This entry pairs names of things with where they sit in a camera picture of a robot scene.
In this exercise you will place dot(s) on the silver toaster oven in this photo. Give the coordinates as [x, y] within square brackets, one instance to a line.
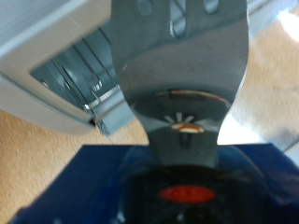
[31, 31]

